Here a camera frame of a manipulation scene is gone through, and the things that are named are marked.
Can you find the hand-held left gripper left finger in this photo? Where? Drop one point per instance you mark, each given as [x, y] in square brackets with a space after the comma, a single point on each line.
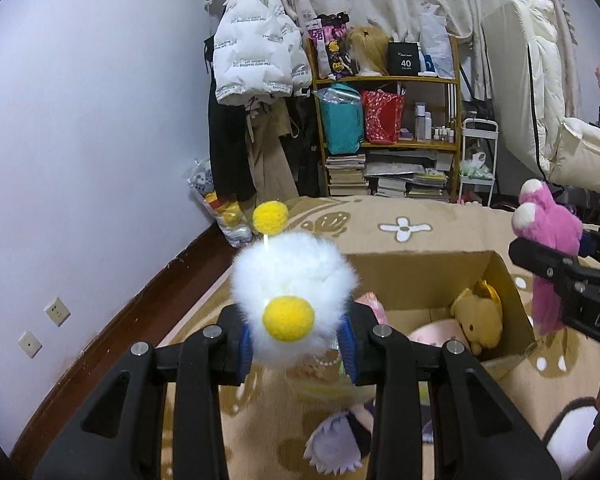
[245, 357]

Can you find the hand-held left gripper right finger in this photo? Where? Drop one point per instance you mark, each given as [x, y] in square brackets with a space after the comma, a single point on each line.
[348, 355]

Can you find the pink plush toy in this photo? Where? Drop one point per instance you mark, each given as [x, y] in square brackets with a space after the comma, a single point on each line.
[550, 225]

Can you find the pink swirl roll plush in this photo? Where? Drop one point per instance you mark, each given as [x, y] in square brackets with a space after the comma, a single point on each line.
[437, 334]

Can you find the yellow plush bear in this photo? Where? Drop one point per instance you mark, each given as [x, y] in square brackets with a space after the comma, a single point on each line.
[475, 317]

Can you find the white fluffy plush yellow pompoms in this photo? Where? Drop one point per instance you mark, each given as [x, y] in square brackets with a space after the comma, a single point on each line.
[290, 270]

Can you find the cardboard box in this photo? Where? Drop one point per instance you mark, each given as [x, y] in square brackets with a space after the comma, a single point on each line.
[420, 280]

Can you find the doll in purple dress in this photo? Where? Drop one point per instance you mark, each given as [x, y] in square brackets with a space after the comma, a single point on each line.
[340, 435]

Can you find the white cushion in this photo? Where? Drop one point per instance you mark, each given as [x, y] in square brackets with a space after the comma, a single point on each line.
[587, 155]

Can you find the beige patterned blanket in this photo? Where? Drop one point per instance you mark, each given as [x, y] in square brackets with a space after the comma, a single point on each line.
[430, 225]

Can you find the black and white plush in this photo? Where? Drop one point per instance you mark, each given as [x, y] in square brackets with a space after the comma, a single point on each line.
[570, 435]

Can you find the clear plastic bag of toys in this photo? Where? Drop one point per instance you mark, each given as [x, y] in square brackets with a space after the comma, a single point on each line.
[225, 215]

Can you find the white trolley cart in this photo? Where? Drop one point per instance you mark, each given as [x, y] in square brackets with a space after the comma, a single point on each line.
[480, 125]

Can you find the pile of papers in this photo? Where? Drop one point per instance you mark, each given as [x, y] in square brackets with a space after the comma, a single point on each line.
[410, 180]

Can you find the stack of books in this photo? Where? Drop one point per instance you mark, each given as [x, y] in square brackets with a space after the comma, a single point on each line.
[345, 175]

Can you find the white folded mattress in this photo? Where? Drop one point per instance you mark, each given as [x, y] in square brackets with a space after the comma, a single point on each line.
[515, 80]

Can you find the row of cosmetic bottles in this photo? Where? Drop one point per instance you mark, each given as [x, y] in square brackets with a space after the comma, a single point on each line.
[422, 122]

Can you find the wooden shelf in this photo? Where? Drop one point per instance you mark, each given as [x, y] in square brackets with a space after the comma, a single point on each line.
[452, 95]

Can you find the beige coat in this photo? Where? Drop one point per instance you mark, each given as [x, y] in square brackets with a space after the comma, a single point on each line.
[275, 165]

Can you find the black coat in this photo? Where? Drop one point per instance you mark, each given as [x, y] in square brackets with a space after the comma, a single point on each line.
[227, 160]

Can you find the black hanging garment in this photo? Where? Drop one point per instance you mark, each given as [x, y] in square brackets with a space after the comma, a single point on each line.
[307, 160]

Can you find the red patterned bag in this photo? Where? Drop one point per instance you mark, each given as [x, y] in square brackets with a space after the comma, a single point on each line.
[382, 117]

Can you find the teal bag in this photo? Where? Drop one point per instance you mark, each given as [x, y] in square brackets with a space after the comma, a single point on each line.
[340, 125]

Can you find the white plastic bag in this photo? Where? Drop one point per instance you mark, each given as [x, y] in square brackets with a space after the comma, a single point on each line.
[436, 45]

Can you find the black box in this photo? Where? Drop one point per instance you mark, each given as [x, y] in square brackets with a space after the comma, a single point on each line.
[404, 60]

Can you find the blonde wig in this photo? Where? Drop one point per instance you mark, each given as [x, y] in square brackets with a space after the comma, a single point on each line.
[370, 50]

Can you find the purple packaged merchandise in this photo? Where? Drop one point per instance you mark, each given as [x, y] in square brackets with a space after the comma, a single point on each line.
[330, 45]

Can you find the white puffer jacket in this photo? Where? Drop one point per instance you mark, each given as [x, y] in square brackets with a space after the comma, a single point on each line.
[255, 45]

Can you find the wall power socket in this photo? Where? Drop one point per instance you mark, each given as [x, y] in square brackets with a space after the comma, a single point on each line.
[58, 311]

